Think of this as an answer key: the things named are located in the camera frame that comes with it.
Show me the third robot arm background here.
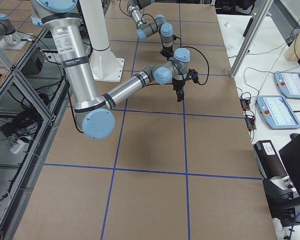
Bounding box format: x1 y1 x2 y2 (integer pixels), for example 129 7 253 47
0 13 32 51

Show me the black monitor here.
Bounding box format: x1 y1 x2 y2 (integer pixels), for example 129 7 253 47
279 134 300 193

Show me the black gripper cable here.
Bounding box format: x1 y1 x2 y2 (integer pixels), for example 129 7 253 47
182 46 211 86

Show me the black box with label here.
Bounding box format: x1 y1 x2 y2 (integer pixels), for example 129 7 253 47
253 140 288 180

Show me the brown paper table mat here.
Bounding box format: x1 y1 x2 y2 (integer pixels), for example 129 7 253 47
14 3 276 240

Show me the white pedestal column base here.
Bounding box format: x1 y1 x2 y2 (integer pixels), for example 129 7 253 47
79 0 125 82

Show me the near teach pendant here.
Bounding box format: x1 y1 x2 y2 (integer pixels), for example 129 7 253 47
256 95 300 130

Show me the small electronics board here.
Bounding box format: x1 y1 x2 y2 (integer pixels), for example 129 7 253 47
239 92 257 132

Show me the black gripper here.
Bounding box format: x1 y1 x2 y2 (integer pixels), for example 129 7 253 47
172 78 186 102
160 49 174 60

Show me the far teach pendant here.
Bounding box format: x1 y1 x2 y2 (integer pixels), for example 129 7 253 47
274 71 300 100

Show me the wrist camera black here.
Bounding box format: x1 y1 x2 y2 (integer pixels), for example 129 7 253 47
187 68 199 84

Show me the teach pendant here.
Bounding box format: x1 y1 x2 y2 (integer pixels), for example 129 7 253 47
256 95 300 130
274 71 300 100

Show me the aluminium frame post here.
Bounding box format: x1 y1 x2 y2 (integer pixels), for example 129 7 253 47
229 0 274 79

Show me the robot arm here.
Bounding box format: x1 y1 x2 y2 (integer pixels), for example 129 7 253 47
31 0 191 139
127 0 176 59

